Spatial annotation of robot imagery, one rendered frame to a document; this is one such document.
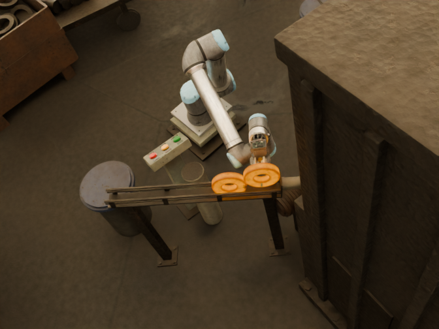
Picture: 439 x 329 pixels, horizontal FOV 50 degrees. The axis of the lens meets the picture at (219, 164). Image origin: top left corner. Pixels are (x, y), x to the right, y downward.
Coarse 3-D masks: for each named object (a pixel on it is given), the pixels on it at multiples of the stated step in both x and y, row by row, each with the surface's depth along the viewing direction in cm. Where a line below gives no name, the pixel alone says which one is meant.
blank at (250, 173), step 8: (248, 168) 198; (256, 168) 196; (264, 168) 195; (272, 168) 196; (248, 176) 200; (256, 176) 205; (264, 176) 206; (272, 176) 200; (248, 184) 206; (256, 184) 206; (264, 184) 206; (272, 184) 206
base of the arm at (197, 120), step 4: (188, 112) 302; (204, 112) 300; (188, 116) 306; (192, 116) 302; (196, 116) 301; (200, 116) 301; (204, 116) 302; (208, 116) 303; (188, 120) 310; (192, 120) 305; (196, 120) 303; (200, 120) 303; (204, 120) 303; (208, 120) 304; (192, 124) 308; (196, 124) 305; (200, 124) 305; (204, 124) 305
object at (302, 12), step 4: (308, 0) 309; (312, 0) 308; (316, 0) 307; (320, 0) 306; (324, 0) 306; (304, 4) 307; (308, 4) 307; (312, 4) 306; (316, 4) 305; (320, 4) 304; (300, 8) 308; (304, 8) 305; (308, 8) 304; (312, 8) 303; (300, 12) 306; (304, 12) 303; (308, 12) 302; (300, 16) 306
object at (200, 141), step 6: (234, 114) 309; (174, 120) 316; (180, 126) 312; (186, 132) 309; (192, 132) 308; (210, 132) 305; (216, 132) 306; (192, 138) 306; (198, 138) 304; (204, 138) 303; (210, 138) 306; (198, 144) 304
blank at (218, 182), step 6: (222, 174) 203; (228, 174) 202; (234, 174) 203; (240, 174) 204; (216, 180) 204; (222, 180) 203; (228, 180) 203; (234, 180) 203; (240, 180) 203; (216, 186) 207; (222, 186) 209; (228, 186) 212; (234, 186) 211; (240, 186) 207; (246, 186) 207; (216, 192) 211; (222, 192) 211; (228, 192) 211
